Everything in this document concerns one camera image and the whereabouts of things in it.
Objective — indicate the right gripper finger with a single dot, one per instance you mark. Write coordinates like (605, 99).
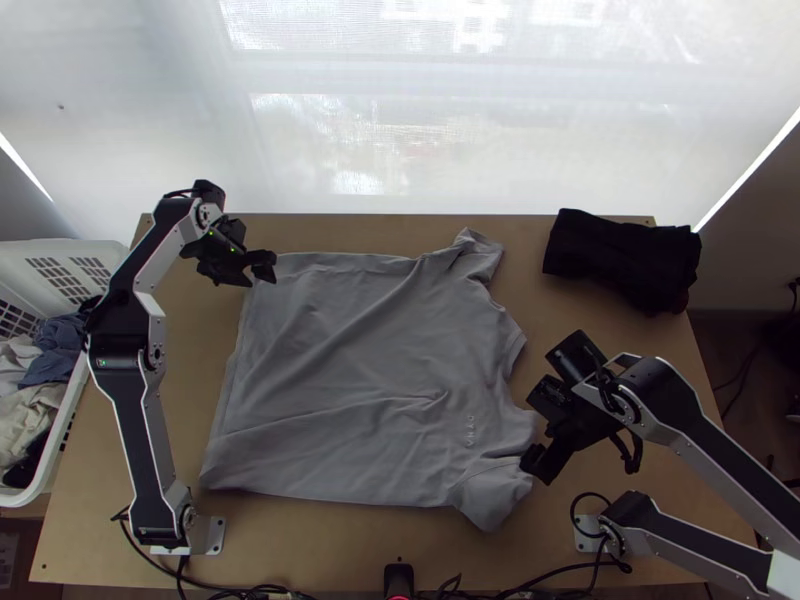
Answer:
(534, 461)

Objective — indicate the white laundry basket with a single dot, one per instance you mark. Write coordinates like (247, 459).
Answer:
(56, 269)

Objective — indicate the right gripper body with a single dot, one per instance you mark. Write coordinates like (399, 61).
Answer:
(562, 425)

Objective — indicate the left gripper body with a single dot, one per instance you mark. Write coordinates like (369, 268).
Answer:
(222, 270)

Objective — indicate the heap of clothes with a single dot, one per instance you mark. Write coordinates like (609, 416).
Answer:
(31, 375)

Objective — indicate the grey t-shirt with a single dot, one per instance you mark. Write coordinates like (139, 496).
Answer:
(362, 375)

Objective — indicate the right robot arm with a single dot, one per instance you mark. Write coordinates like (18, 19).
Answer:
(687, 419)

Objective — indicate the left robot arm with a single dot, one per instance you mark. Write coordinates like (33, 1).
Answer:
(134, 387)

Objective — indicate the white sheer curtain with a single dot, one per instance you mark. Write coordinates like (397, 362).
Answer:
(156, 94)

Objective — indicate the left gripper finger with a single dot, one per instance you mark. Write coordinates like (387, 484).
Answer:
(262, 255)
(265, 273)

